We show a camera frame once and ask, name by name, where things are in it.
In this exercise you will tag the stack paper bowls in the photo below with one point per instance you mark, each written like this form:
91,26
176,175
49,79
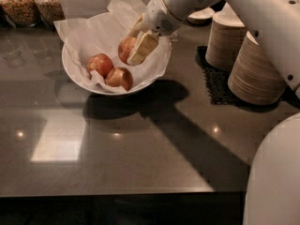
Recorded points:
226,37
253,78

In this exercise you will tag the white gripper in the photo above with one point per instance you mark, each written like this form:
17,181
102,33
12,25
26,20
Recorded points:
159,15

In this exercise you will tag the right cereal glass jar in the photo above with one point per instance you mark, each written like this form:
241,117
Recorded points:
50,10

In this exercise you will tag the small white bowl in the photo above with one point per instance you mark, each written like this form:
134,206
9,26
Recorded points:
201,16

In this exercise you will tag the red apple front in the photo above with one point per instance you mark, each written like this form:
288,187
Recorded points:
119,76

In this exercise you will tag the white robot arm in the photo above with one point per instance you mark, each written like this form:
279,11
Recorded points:
273,188

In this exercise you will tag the white paper liner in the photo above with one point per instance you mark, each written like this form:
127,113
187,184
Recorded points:
93,35

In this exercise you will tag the left cereal glass jar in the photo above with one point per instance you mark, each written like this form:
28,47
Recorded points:
21,12

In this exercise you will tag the cereal glass jar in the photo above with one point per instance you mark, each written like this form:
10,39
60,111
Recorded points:
50,10
21,12

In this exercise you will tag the black mesh mat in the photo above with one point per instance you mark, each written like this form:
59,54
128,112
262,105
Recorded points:
216,82

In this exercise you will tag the back stack paper bowls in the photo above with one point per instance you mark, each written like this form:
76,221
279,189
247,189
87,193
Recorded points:
226,37

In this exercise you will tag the red apple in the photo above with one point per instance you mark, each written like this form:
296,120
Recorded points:
101,63
125,47
119,76

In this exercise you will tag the front stack paper bowls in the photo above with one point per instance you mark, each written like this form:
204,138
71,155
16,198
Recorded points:
253,78

